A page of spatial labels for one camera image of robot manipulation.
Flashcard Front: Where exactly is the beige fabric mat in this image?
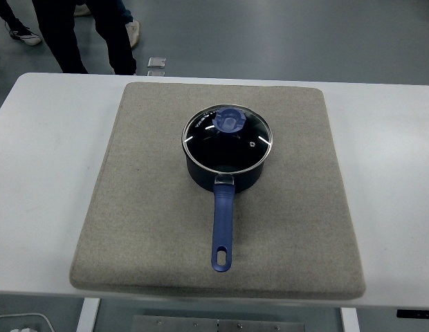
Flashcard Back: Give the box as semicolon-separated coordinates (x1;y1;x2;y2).
69;82;367;300

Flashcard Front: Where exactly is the black flat bar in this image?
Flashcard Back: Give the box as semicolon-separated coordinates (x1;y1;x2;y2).
396;309;429;319

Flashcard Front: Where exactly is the glass lid with blue knob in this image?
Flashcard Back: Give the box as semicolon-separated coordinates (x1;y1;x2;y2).
181;104;273;174

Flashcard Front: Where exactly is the person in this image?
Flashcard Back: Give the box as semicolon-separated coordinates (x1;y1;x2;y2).
32;0;138;75
74;0;141;48
0;0;42;46

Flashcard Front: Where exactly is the white rounded tray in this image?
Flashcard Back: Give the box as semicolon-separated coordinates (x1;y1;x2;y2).
0;313;53;332

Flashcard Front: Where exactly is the grey metal plate with screws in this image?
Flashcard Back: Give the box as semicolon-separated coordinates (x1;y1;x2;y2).
131;314;305;332

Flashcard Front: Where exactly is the white table leg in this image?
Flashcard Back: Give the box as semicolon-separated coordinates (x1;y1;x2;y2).
75;297;101;332
340;306;360;332

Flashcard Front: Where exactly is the dark pot with blue handle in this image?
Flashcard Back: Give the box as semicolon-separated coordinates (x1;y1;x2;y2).
182;138;271;274

